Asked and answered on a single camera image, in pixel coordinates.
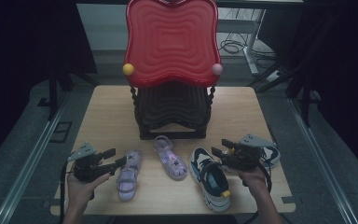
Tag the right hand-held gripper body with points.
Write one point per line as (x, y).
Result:
(242, 158)

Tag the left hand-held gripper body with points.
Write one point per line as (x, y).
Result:
(87, 168)

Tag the purple sandal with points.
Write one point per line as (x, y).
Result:
(129, 183)
(172, 161)

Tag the navy and white sneaker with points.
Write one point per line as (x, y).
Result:
(209, 183)
(272, 157)

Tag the red and black shoe rack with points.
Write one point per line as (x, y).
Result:
(172, 40)

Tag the person's left hand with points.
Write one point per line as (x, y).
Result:
(80, 189)

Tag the person's right hand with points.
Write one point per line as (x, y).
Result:
(253, 182)

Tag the white power strip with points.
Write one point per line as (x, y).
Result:
(274, 75)

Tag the black tripod stand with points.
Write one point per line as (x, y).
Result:
(304, 93)

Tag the dark curtain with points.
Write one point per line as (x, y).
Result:
(348, 77)
(18, 62)

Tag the metal floor rail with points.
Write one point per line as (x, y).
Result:
(320, 155)
(28, 168)

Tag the white desk frame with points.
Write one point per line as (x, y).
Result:
(251, 40)

